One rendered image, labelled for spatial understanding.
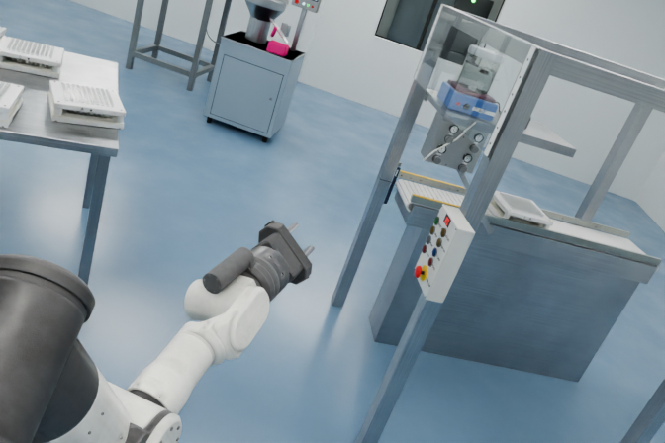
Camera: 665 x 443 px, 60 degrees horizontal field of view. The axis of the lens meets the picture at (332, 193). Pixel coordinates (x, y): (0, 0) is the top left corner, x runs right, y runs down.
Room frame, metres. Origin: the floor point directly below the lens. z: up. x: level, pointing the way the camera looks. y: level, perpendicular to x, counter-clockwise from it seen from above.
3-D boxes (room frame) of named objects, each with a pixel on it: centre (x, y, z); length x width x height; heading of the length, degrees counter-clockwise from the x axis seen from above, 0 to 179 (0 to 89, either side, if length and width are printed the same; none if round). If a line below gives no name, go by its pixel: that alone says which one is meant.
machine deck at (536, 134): (2.59, -0.58, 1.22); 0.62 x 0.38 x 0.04; 103
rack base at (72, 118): (2.04, 1.00, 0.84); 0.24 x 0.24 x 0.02; 35
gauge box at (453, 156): (2.42, -0.42, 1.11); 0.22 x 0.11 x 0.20; 103
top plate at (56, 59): (2.35, 1.43, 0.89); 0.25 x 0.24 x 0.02; 28
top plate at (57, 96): (2.04, 1.00, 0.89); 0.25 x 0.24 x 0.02; 35
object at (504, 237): (2.67, -0.96, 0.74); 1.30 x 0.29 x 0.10; 103
